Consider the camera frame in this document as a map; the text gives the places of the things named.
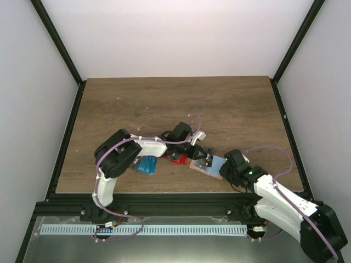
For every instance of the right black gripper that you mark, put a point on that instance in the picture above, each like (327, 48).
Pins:
(223, 171)

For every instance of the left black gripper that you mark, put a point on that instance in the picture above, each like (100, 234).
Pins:
(193, 153)

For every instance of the single black card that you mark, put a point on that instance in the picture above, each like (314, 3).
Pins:
(208, 159)

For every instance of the pink leather card holder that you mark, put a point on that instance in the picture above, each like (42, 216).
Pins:
(213, 170)

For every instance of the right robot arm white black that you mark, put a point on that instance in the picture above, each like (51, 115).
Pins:
(315, 226)

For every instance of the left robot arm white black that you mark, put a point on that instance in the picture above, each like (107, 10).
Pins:
(118, 152)

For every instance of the red VIP card pile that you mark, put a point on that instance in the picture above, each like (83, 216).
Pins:
(177, 159)

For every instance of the blue card pile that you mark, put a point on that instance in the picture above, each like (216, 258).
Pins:
(147, 165)

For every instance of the black card pile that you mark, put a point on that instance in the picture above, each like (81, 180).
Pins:
(135, 164)

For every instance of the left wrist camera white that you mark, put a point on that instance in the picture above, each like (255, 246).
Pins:
(198, 136)

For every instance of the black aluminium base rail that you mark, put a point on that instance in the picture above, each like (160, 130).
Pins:
(239, 205)

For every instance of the light blue slotted cable duct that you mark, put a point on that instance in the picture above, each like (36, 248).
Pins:
(146, 230)

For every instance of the right black frame post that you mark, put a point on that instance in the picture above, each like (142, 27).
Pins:
(298, 38)

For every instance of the black frame post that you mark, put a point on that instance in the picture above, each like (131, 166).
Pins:
(54, 35)
(298, 38)

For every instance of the left black frame post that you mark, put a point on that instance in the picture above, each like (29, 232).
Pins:
(54, 35)

